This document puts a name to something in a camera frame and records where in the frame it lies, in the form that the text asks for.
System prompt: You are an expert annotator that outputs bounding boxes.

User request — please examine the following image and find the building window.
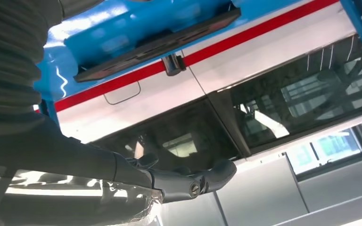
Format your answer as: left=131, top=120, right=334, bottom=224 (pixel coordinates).
left=285, top=126, right=362, bottom=183

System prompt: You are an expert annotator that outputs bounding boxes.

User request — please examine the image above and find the white car with red stripe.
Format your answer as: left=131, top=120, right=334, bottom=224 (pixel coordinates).
left=34, top=0, right=362, bottom=163

